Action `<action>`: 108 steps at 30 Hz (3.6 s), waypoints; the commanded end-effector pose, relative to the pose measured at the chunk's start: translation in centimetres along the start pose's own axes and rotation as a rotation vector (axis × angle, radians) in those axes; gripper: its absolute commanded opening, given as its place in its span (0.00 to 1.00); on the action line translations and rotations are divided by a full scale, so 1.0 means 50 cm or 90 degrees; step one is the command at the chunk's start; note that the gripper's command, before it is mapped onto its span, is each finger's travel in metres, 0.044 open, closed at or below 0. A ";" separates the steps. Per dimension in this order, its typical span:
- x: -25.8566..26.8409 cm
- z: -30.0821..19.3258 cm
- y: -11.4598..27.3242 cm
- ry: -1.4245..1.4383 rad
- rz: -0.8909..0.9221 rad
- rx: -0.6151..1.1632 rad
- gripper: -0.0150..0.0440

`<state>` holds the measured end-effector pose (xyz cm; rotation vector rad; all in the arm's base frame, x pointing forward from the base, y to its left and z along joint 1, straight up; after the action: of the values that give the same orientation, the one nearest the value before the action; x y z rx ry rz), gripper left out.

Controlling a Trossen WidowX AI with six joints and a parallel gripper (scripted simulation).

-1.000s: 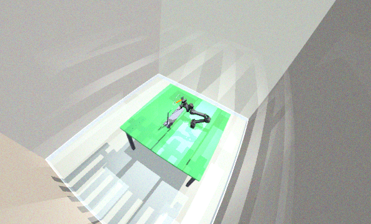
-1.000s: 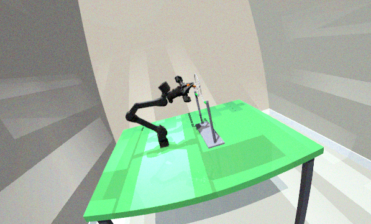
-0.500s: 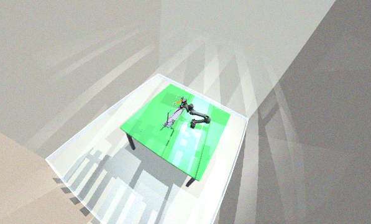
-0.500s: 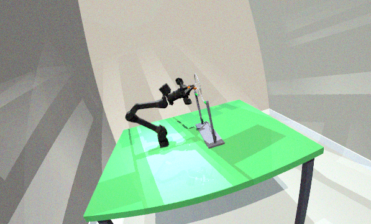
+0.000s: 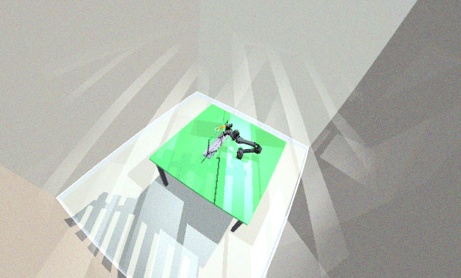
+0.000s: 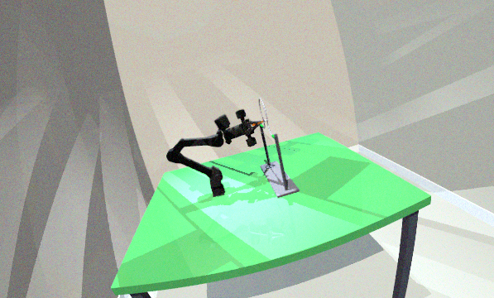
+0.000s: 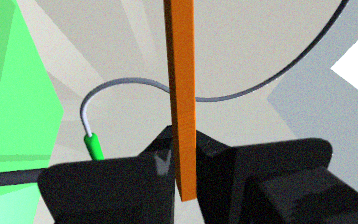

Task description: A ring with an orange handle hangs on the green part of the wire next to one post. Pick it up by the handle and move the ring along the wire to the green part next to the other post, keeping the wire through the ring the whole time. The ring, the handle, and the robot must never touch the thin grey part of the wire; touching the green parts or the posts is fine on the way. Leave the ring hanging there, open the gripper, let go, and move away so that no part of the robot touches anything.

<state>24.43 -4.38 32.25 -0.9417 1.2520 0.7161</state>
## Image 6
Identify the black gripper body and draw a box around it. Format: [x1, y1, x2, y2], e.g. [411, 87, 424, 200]
[231, 109, 257, 147]

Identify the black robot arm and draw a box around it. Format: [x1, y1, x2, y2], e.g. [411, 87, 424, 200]
[166, 114, 235, 197]

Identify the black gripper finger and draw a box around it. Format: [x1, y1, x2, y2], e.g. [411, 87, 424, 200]
[247, 123, 262, 135]
[244, 118, 261, 126]

